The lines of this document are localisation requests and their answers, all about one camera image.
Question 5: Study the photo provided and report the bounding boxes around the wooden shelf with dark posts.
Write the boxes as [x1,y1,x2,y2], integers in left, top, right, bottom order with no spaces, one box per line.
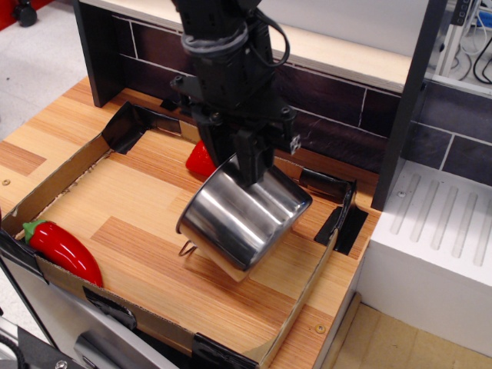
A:
[74,1,443,209]

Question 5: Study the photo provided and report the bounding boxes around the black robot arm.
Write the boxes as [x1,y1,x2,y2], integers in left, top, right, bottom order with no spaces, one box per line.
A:
[171,1,300,185]

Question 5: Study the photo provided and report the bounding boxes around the cables in background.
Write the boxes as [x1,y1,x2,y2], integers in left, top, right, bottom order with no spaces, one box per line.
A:
[449,0,492,84]

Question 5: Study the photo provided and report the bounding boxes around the white sink drainboard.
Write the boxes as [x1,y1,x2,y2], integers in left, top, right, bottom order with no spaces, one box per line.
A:
[357,161,491,355]

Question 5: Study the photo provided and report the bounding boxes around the red toy strawberry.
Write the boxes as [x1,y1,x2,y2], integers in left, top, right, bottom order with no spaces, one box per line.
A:
[185,141,217,177]

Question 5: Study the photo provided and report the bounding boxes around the black caster wheel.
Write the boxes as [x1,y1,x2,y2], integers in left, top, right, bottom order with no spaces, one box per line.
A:
[12,0,38,28]

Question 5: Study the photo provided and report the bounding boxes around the stainless steel pot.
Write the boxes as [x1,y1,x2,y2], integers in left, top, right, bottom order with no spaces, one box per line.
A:
[176,156,312,282]

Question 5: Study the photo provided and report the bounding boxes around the red toy chili pepper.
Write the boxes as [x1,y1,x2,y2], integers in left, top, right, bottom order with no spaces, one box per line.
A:
[22,220,103,288]

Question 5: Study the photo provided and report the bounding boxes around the cardboard fence with black tape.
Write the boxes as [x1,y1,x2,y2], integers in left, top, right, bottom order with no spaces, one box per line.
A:
[1,99,375,368]

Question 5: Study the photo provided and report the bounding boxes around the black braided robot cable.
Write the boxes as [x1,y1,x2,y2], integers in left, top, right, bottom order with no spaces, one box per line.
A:
[180,7,290,68]

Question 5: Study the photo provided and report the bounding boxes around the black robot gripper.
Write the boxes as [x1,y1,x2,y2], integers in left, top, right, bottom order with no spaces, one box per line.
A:
[171,15,300,186]

